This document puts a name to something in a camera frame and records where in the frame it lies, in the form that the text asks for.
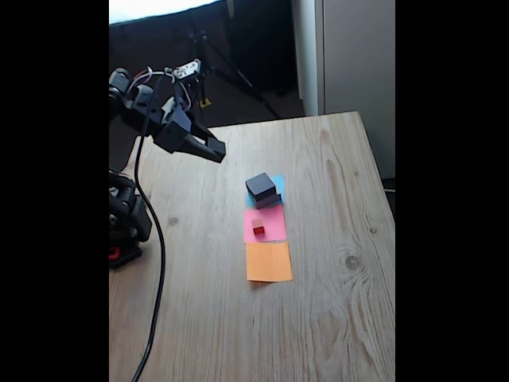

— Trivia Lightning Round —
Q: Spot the large grey foam block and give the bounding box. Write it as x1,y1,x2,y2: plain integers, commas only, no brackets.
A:
250,193,283,210

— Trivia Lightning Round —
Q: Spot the black cable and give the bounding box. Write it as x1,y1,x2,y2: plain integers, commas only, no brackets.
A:
130,73,167,382

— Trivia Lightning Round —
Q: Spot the orange paper sheet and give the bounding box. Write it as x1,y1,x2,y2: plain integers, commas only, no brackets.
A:
246,241,293,283

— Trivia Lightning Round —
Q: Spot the medium dark foam block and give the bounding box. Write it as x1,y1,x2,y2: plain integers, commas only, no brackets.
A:
244,172,277,202

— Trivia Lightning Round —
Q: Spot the white cabinet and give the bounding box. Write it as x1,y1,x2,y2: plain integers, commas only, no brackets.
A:
292,0,396,180

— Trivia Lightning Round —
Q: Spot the black tripod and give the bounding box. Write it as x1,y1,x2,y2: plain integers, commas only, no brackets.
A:
177,27,282,131

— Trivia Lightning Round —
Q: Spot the pink paper sheet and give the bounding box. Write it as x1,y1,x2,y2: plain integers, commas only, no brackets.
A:
243,205,287,244

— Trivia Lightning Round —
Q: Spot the blue paper sheet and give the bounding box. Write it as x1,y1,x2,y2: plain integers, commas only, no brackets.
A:
245,173,286,208

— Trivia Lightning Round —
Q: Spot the red and black table clamp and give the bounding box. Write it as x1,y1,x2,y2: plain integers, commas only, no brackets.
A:
109,240,143,270

